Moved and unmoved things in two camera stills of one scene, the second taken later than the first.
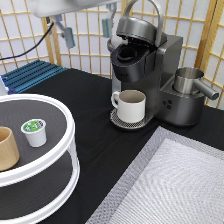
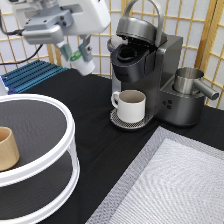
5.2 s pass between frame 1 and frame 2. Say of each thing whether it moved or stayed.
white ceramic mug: stayed
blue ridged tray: stayed
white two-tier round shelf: stayed
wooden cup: stayed
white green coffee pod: moved
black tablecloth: stayed
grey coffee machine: stayed
